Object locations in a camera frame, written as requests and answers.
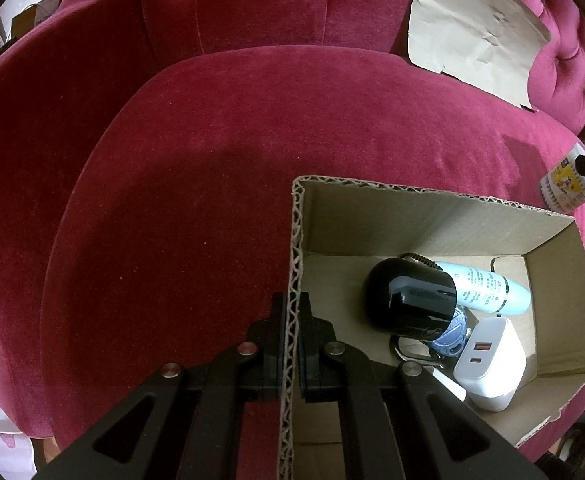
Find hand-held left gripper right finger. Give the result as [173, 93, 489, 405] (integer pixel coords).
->
[295, 295, 548, 480]

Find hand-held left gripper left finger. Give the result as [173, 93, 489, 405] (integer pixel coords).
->
[32, 292, 289, 480]

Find clear cotton swab jar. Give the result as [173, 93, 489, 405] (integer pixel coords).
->
[537, 142, 585, 213]

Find black rounded gadget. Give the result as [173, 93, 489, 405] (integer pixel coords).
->
[363, 257, 458, 337]

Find metal keychain with blue tag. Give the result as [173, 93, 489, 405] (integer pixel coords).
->
[389, 252, 473, 366]

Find white pronged charger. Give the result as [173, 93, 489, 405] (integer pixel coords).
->
[425, 367, 468, 403]

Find cardboard box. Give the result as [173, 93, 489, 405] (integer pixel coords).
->
[277, 175, 585, 480]

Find pale blue tube bottle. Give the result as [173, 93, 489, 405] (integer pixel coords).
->
[432, 261, 532, 316]

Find small white cube charger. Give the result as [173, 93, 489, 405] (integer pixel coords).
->
[453, 316, 529, 412]

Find brown paper sheet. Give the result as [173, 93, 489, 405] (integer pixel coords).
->
[407, 0, 553, 111]

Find red velvet tufted sofa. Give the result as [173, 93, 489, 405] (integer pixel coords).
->
[0, 0, 585, 466]

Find white printed cloth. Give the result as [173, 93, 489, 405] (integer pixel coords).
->
[0, 390, 34, 477]

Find brown cardboard carton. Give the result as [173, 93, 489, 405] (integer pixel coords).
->
[11, 4, 59, 37]

